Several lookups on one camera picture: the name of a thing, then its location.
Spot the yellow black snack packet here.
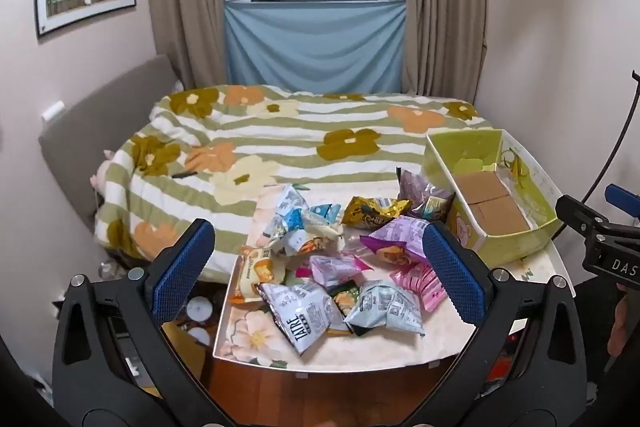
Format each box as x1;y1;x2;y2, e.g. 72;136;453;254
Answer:
341;196;413;230

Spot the white round container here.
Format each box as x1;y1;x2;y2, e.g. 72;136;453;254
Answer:
186;326;211;348
185;296;216;323

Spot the dark teal snack packet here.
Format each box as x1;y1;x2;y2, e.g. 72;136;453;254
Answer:
417;194;453;223

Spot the floral striped blanket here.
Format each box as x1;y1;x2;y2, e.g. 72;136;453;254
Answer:
95;85;501;273

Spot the white orange snack packet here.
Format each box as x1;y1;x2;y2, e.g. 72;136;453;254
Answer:
272;219;346;258

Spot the grey white snack packet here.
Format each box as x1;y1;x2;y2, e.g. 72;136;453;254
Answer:
256;281;346;357

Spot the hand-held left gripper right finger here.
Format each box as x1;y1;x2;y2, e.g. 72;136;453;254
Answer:
422;222;587;427

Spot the dark purple snack packet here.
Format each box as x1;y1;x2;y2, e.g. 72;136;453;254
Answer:
396;167;456;215

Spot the cream orange snack packet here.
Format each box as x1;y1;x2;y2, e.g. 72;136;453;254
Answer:
229;246;286;305

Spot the grey bed headboard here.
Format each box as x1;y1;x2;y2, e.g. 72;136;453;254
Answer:
39;54;183;228

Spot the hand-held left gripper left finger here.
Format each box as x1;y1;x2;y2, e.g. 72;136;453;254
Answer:
51;218;236;427

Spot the light blue snack packet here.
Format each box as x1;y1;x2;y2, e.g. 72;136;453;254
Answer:
307;203;343;228

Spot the blue cloth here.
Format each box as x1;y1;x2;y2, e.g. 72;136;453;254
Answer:
223;1;407;95

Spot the large lilac snack packet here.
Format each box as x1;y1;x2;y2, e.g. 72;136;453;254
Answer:
360;215;431;265

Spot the black cable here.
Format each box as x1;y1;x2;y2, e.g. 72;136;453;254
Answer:
580;69;640;204

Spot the small pink purple snack packet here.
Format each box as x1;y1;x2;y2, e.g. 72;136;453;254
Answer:
307;254;376;293

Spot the green snack packet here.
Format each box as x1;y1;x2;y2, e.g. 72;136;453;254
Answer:
327;284;366;335

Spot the green cardboard box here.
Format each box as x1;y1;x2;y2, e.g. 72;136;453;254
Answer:
421;128;561;264

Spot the white blue snack packet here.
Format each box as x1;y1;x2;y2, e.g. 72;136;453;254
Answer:
267;184;313;248

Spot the white floral table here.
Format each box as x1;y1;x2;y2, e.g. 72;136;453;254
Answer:
212;184;571;375

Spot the blue grey snack packet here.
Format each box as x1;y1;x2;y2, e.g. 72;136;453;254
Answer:
344;279;426;338

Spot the person's right hand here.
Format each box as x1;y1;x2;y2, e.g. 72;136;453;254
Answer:
606;287;632;358

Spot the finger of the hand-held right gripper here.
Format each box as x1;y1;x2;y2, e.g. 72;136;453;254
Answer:
604;183;640;228
555;194;613;239

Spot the pink striped snack packet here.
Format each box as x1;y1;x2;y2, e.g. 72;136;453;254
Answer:
390;264;446;310

